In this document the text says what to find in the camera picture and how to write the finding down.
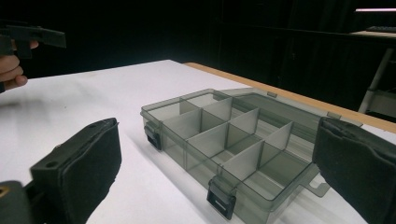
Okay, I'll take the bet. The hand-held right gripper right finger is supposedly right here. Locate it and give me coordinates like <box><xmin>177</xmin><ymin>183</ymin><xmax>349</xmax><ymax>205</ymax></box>
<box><xmin>312</xmin><ymin>117</ymin><xmax>396</xmax><ymax>224</ymax></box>

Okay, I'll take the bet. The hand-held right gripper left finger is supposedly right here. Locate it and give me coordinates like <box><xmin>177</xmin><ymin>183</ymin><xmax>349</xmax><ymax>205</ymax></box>
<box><xmin>30</xmin><ymin>117</ymin><xmax>122</xmax><ymax>224</ymax></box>

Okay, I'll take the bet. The grey transparent compartment box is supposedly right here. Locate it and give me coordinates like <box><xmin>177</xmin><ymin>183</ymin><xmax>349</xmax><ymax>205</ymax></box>
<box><xmin>140</xmin><ymin>87</ymin><xmax>364</xmax><ymax>224</ymax></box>

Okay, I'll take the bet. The white metal stand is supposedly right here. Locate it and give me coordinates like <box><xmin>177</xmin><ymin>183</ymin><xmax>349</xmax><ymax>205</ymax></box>
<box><xmin>358</xmin><ymin>47</ymin><xmax>396</xmax><ymax>119</ymax></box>

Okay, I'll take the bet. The wooden desk with keyboard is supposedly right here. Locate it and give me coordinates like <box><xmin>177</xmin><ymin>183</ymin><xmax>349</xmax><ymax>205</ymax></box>
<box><xmin>349</xmin><ymin>25</ymin><xmax>396</xmax><ymax>39</ymax></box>

